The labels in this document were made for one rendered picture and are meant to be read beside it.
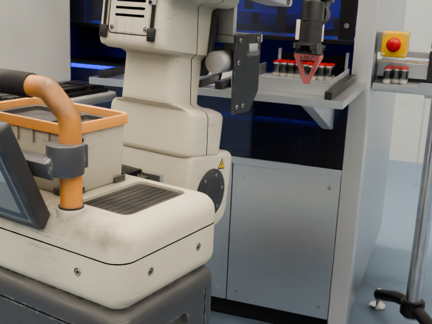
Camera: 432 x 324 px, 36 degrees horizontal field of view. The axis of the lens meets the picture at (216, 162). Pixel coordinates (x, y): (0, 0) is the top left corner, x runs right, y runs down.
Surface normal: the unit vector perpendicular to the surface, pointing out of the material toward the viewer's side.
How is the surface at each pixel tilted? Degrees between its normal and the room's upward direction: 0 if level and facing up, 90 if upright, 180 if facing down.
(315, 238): 90
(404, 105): 90
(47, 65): 90
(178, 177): 82
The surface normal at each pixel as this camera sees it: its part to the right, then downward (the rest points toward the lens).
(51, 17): 0.86, 0.17
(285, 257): -0.34, 0.22
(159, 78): -0.54, 0.06
